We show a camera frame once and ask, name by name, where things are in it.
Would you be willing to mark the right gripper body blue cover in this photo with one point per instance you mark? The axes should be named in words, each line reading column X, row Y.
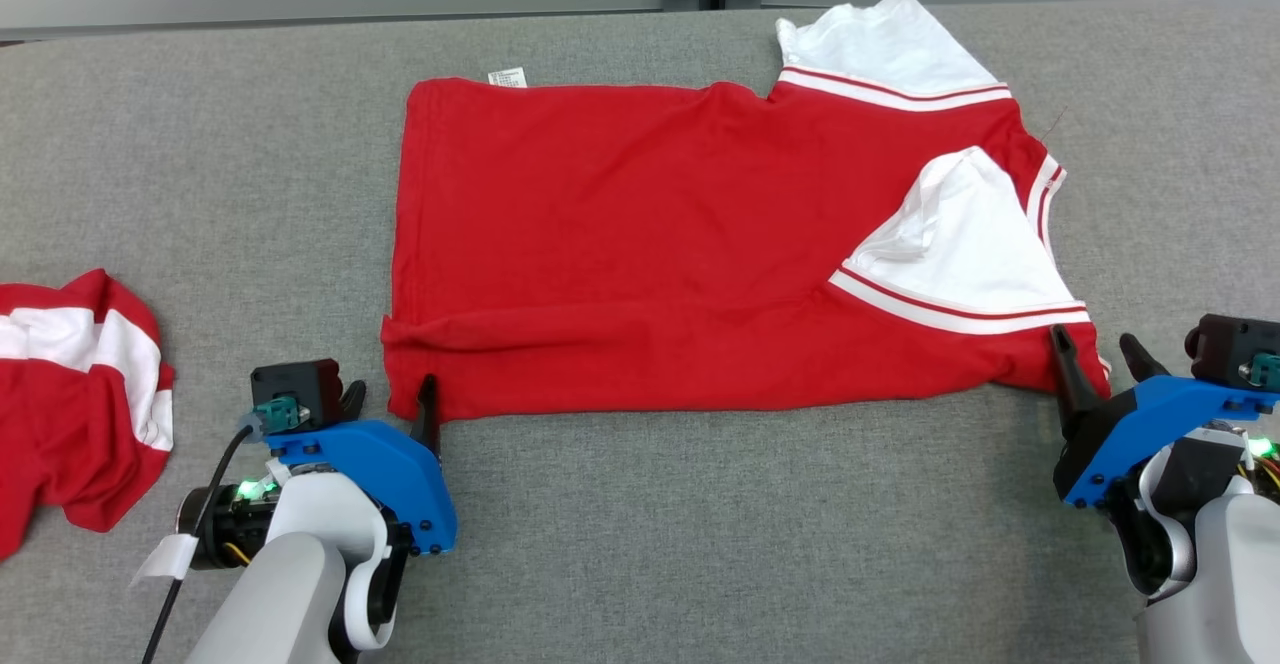
column 1150, row 424

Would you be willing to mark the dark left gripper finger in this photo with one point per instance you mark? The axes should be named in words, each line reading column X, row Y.
column 429, row 419
column 353, row 402

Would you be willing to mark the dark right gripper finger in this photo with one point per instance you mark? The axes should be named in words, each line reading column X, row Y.
column 1068, row 374
column 1140, row 359

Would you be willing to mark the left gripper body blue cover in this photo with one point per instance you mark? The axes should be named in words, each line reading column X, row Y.
column 390, row 474

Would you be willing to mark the red Bulls basketball jersey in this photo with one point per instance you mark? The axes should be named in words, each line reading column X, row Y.
column 600, row 244

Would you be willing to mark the red shorts with white stripe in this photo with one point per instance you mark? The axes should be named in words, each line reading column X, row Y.
column 60, row 444

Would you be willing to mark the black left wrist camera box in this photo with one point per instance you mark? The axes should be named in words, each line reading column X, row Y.
column 295, row 384

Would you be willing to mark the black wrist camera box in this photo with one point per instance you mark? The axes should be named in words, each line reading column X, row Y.
column 295, row 384
column 1225, row 344

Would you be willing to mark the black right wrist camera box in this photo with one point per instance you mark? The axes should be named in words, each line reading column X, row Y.
column 1225, row 344

